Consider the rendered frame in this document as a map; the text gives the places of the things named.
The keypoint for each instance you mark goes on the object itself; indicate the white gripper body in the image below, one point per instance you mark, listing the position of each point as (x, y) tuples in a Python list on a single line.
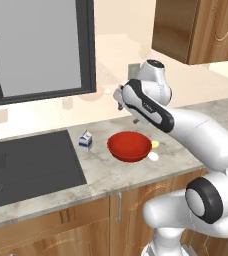
[(118, 95)]

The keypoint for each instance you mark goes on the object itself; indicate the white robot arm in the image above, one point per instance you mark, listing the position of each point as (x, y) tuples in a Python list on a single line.
[(199, 136)]

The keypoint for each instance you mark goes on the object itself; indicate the red bowl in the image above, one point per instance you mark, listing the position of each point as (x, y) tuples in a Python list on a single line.
[(129, 146)]

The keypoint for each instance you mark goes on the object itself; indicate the blue white milk carton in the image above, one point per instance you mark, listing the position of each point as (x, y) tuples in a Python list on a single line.
[(85, 140)]

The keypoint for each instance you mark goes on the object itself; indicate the black sink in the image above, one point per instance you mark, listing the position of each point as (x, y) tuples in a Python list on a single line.
[(29, 166)]

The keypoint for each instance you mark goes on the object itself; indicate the wooden sink front panel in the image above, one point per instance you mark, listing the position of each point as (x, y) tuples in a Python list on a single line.
[(52, 230)]

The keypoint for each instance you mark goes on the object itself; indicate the yellow round food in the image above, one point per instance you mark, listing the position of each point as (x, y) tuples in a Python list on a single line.
[(155, 144)]

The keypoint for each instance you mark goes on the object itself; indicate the white egg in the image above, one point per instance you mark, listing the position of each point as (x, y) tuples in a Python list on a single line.
[(153, 156)]

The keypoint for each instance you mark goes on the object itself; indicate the dark framed window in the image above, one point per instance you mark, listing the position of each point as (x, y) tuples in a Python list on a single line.
[(36, 46)]

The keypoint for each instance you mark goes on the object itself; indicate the wooden base cupboard door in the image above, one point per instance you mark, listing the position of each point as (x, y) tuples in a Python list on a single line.
[(132, 213)]

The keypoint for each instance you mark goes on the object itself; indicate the grey wall socket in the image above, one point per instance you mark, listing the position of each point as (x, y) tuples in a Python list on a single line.
[(133, 71)]

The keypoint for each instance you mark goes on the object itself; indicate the wooden wall cupboard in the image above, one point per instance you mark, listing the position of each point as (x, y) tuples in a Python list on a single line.
[(199, 30)]

